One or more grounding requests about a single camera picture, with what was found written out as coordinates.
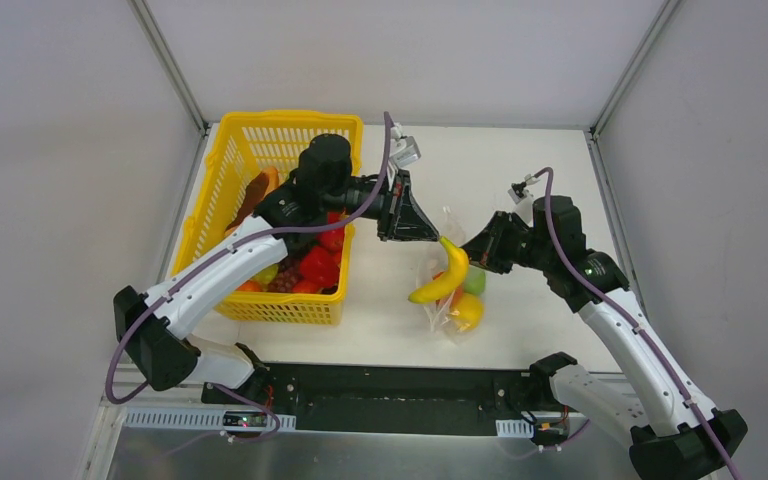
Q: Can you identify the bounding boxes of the green apple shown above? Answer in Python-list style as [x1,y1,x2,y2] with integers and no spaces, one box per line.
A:
[462,266,487,297]

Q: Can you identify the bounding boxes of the yellow banana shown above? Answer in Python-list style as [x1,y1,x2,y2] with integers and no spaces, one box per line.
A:
[408,236,470,304]

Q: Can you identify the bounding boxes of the yellow lemon fruit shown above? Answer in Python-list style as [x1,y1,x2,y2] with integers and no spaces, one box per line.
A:
[449,293,484,333]

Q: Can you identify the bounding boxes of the clear zip top bag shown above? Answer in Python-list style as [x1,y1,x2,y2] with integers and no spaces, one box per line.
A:
[417,206,490,342]

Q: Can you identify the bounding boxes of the light red grapes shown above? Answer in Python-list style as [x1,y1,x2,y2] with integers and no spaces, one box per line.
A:
[267,259,303,293]

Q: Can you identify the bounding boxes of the orange pumpkin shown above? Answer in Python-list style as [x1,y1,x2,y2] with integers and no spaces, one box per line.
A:
[432,271,464,309]

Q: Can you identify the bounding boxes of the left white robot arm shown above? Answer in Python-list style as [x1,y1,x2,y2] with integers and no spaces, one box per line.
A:
[114,127,439,405]

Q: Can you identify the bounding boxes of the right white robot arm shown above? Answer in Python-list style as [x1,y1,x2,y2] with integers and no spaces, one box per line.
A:
[462,195,748,479]

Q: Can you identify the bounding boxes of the red apple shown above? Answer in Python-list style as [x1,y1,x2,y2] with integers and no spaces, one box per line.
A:
[317,212,345,253]

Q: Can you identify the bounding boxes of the red bell pepper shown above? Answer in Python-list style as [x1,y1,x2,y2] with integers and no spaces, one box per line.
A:
[298,246,340,288]

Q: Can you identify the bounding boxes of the red tomato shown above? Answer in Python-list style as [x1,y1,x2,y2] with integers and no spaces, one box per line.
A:
[291,279,322,294]

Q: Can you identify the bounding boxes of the papaya slice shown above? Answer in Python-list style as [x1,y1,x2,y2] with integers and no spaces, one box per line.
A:
[223,166,280,238]

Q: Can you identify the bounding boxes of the yellow plastic basket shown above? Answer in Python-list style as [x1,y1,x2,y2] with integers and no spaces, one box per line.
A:
[170,109,365,327]

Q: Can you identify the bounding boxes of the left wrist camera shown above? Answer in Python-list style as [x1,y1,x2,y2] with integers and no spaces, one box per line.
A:
[388,125,421,169]

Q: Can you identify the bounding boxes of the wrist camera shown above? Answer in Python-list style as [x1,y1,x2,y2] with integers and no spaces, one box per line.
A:
[508,177,537,206]
[388,125,421,169]

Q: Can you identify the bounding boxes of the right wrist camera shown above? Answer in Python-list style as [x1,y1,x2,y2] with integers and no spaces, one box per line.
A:
[508,177,537,206]

